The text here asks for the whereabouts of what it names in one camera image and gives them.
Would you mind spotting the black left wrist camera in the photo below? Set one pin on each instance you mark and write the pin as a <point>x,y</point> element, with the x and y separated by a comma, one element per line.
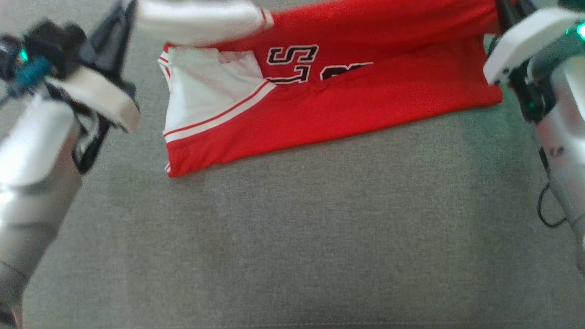
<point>50,43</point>

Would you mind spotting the blue left camera connector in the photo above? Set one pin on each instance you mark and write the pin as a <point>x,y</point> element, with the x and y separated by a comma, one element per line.
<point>32,75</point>

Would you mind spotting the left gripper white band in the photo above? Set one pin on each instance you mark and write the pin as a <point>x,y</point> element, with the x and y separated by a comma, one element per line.
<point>98,98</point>

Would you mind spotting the red and white jersey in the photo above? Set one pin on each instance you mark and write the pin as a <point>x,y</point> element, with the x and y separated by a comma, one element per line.
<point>343,105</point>

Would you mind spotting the grey fabric sofa seat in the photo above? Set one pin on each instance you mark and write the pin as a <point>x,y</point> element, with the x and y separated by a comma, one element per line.
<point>297,237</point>

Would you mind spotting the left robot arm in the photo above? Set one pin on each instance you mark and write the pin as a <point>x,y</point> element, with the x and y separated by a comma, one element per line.
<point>32,183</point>

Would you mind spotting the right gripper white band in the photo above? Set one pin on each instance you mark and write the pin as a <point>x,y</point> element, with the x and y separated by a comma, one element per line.
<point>525,41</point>

